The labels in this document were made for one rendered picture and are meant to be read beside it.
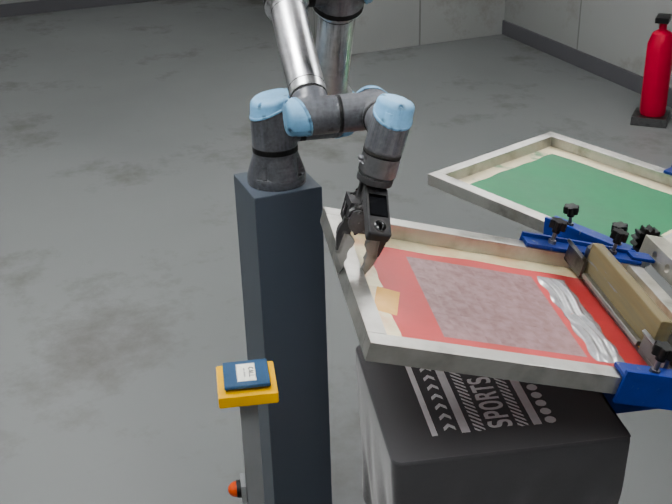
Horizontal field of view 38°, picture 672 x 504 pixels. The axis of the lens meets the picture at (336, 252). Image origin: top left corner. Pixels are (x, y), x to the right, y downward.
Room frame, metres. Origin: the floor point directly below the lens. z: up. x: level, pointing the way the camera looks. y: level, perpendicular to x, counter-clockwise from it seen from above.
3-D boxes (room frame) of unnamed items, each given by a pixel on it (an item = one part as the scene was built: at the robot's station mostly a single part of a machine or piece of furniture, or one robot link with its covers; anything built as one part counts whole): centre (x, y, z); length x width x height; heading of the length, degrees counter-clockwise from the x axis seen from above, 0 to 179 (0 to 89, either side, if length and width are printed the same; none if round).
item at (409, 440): (1.77, -0.31, 0.95); 0.48 x 0.44 x 0.01; 98
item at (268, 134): (2.36, 0.14, 1.37); 0.13 x 0.12 x 0.14; 101
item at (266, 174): (2.36, 0.15, 1.25); 0.15 x 0.15 x 0.10
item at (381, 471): (1.74, -0.08, 0.74); 0.45 x 0.03 x 0.43; 8
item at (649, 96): (6.08, -2.06, 0.34); 0.31 x 0.30 x 0.68; 112
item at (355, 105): (1.86, -0.07, 1.55); 0.11 x 0.11 x 0.08; 11
